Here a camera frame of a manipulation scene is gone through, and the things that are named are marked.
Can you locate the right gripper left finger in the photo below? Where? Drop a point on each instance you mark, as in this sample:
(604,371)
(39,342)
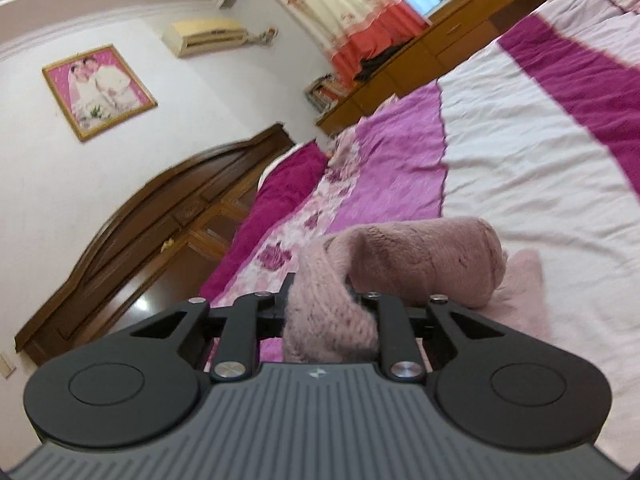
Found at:
(251,319)

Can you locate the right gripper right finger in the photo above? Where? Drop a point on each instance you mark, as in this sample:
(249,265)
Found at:
(399,358)

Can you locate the pink knit cardigan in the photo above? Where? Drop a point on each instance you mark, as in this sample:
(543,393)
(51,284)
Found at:
(461,258)

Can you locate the dark wooden headboard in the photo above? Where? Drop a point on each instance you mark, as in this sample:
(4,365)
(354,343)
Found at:
(158,249)

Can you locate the magenta velvet pillow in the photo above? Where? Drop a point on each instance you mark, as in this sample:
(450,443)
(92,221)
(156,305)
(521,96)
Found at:
(284,188)

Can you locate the striped pink magenta bedspread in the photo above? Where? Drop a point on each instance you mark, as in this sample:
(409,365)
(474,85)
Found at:
(538,134)

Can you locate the stack of books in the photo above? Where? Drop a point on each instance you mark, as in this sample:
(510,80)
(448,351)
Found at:
(325,92)

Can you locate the black item on cabinet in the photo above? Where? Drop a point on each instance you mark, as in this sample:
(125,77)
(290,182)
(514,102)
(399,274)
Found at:
(368,66)

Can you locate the framed wedding photo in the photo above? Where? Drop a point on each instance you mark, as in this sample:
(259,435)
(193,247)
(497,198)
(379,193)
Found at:
(97,90)

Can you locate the long wooden drawer cabinet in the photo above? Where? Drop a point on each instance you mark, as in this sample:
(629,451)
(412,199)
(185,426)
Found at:
(458,30)

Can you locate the cream and orange curtain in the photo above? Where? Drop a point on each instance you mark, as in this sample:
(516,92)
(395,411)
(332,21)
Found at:
(351,31)

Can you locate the wall air conditioner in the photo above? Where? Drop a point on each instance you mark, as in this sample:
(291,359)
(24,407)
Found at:
(191,37)

